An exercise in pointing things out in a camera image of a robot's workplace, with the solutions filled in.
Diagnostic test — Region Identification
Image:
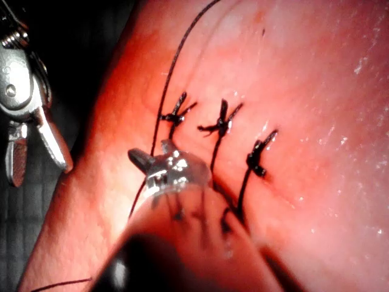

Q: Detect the right arm needle driver jaw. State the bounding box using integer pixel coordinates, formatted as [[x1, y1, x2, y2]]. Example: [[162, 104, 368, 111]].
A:
[[5, 120, 29, 188], [33, 106, 74, 175]]

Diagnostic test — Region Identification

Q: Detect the black thread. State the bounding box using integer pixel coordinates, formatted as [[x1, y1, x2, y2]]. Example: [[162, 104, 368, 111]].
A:
[[29, 0, 222, 292]]

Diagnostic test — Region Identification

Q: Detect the left arm needle driver jaw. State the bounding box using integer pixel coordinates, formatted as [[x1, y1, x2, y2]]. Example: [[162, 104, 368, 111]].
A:
[[127, 147, 156, 175], [160, 139, 181, 155]]

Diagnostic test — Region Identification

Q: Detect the dark grid mat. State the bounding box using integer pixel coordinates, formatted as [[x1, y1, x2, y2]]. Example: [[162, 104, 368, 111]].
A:
[[0, 0, 146, 292]]

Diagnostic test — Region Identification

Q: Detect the left arm needle driver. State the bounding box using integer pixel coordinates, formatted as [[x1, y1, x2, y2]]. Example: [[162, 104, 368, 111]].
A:
[[144, 148, 213, 199]]

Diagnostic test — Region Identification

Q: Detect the tissue pad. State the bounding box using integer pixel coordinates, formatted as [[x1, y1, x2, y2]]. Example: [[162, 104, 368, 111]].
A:
[[16, 0, 389, 292]]

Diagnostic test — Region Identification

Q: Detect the right arm needle driver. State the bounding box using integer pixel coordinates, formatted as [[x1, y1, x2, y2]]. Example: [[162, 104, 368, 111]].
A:
[[0, 27, 53, 122]]

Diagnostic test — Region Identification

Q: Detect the black stitching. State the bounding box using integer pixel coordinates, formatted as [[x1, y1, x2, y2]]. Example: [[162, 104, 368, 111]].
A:
[[159, 91, 280, 228]]

